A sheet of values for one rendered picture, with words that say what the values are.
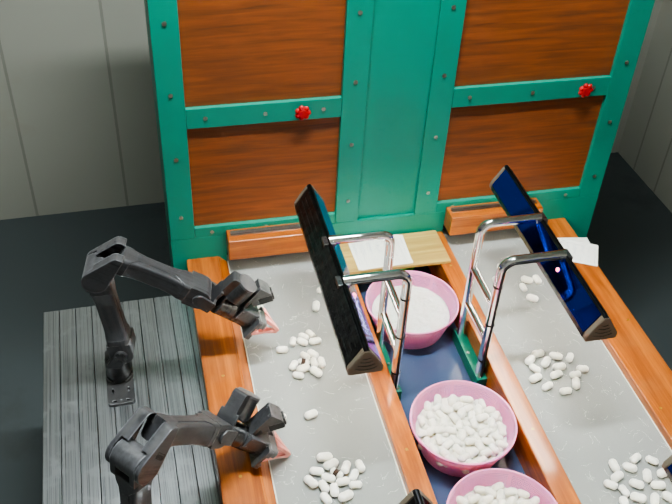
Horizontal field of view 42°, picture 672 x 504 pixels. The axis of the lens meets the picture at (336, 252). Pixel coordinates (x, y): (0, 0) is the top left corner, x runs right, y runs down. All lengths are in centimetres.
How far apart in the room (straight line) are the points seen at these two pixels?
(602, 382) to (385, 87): 98
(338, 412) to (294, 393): 13
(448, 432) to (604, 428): 40
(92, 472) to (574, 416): 121
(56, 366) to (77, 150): 164
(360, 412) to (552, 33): 115
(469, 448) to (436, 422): 10
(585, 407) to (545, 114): 87
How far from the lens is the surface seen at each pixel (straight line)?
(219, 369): 229
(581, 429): 231
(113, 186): 408
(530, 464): 223
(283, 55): 231
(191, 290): 215
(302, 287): 255
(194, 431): 185
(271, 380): 230
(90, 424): 235
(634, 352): 252
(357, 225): 265
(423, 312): 251
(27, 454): 320
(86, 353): 252
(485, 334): 229
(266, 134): 242
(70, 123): 390
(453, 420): 225
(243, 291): 215
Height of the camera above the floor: 245
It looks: 40 degrees down
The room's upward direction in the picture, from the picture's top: 3 degrees clockwise
